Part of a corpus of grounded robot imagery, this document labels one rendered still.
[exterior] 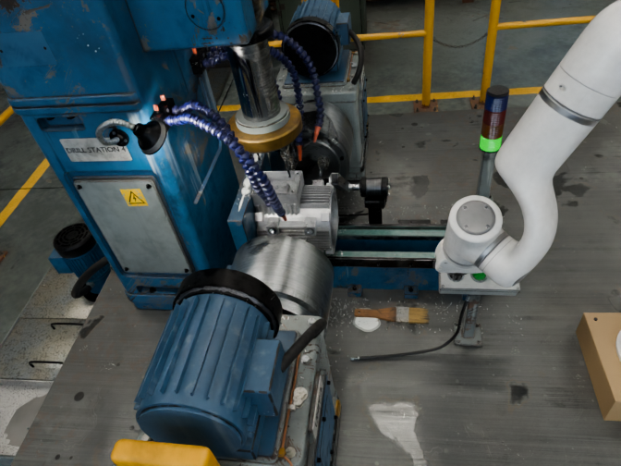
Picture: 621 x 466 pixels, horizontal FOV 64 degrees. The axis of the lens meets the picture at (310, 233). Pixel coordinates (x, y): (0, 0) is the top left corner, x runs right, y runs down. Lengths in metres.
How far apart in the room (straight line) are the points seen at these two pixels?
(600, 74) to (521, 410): 0.81
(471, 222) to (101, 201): 0.86
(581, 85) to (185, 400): 0.66
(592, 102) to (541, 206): 0.16
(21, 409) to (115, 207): 1.08
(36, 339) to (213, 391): 1.61
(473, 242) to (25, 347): 1.84
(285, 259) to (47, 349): 1.33
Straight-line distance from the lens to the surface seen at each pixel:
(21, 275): 3.33
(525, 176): 0.81
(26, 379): 2.19
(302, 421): 0.87
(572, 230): 1.72
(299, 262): 1.10
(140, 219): 1.29
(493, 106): 1.50
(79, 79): 1.10
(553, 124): 0.78
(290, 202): 1.29
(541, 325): 1.45
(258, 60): 1.11
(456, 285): 1.16
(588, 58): 0.76
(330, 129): 1.50
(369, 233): 1.46
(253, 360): 0.76
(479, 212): 0.85
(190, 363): 0.74
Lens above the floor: 1.94
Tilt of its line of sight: 44 degrees down
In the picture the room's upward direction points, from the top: 10 degrees counter-clockwise
